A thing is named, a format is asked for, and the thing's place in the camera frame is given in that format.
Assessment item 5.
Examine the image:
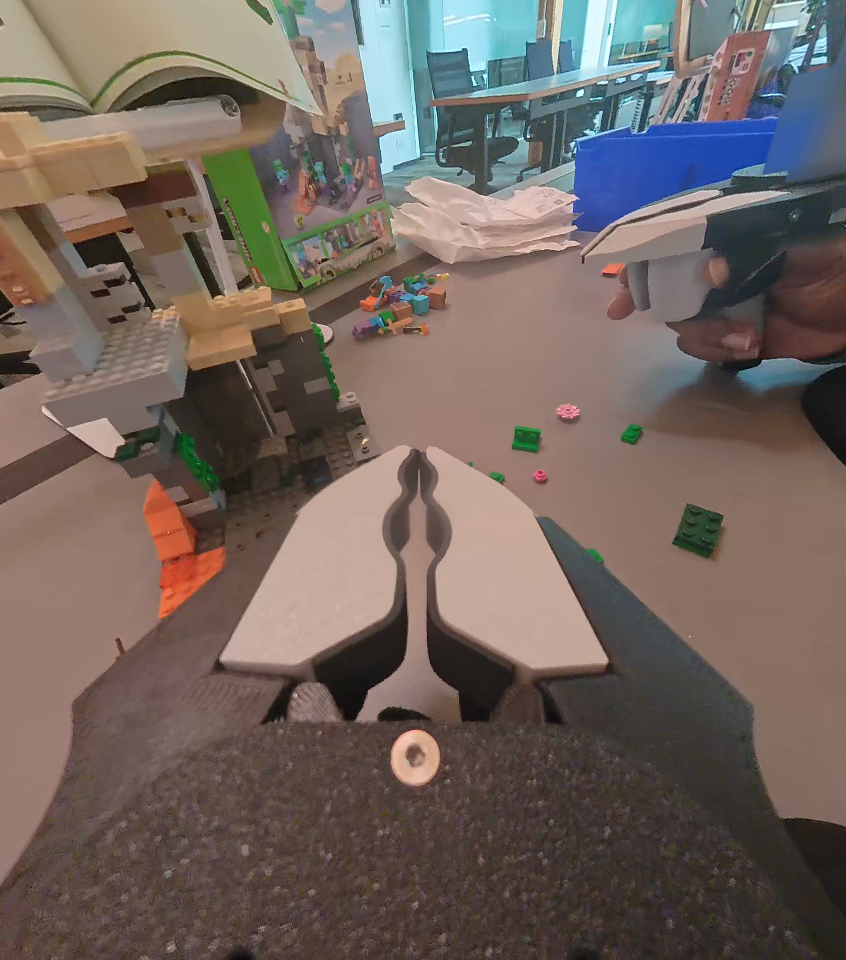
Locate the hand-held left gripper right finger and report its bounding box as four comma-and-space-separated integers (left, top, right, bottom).
421, 444, 611, 717

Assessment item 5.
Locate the green toy set box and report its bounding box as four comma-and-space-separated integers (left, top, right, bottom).
201, 0, 397, 294

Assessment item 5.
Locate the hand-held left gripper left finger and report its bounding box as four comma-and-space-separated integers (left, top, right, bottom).
219, 444, 424, 720

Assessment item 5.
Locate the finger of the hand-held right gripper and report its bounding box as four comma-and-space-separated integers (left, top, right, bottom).
612, 189, 729, 231
580, 212, 710, 265

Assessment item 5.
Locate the person's right hand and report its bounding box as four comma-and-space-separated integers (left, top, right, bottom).
606, 225, 846, 369

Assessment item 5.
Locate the wood framed dark board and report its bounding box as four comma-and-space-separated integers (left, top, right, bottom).
672, 0, 740, 76

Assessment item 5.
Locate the dark green toy plate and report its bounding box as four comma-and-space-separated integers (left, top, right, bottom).
672, 501, 726, 558

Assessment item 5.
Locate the pile of colourful toy bricks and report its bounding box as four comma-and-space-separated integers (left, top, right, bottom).
351, 273, 450, 342

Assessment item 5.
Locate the long wooden edged table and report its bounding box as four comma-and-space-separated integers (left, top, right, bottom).
429, 60, 665, 177

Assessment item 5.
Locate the open instruction booklet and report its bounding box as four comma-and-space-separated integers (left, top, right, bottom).
0, 0, 322, 121

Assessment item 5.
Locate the black office chair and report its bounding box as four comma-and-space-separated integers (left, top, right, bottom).
524, 37, 577, 162
484, 54, 536, 102
425, 48, 520, 195

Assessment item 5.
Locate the pile of white paper bags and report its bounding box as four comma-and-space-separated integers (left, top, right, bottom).
391, 176, 581, 264

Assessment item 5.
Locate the red toy set box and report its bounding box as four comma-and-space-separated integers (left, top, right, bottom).
655, 30, 775, 123

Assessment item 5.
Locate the blue plastic bin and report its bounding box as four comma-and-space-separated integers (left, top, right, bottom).
571, 116, 782, 235

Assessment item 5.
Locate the grey toy brick building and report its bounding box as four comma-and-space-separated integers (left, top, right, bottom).
0, 112, 380, 622

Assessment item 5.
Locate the grey desk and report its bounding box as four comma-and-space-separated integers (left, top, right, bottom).
0, 168, 846, 931

